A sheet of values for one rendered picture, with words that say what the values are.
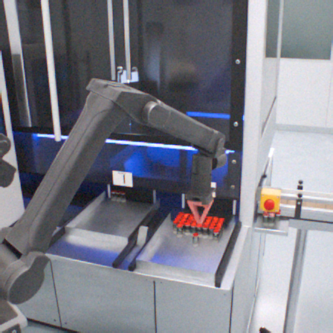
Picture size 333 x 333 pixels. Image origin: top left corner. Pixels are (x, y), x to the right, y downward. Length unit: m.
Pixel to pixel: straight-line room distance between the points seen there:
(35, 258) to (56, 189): 0.12
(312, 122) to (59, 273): 4.78
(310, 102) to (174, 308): 4.64
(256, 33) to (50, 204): 0.93
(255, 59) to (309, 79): 4.67
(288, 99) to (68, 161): 5.51
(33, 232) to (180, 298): 1.24
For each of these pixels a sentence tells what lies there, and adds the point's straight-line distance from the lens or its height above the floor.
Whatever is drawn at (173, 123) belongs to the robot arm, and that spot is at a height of 1.42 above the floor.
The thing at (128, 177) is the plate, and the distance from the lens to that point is 1.64.
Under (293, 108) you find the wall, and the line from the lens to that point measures 6.12.
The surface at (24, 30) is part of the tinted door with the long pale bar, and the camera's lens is 1.75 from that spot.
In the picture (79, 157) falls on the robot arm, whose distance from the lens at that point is 0.70.
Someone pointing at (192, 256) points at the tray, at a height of 0.88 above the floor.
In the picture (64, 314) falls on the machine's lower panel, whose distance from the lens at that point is 2.28.
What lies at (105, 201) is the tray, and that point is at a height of 0.88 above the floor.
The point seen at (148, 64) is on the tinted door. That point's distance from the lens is 1.50.
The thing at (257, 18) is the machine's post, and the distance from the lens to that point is 1.39.
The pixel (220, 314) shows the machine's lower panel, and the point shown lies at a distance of 1.87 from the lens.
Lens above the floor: 1.66
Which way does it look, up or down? 21 degrees down
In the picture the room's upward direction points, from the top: 1 degrees counter-clockwise
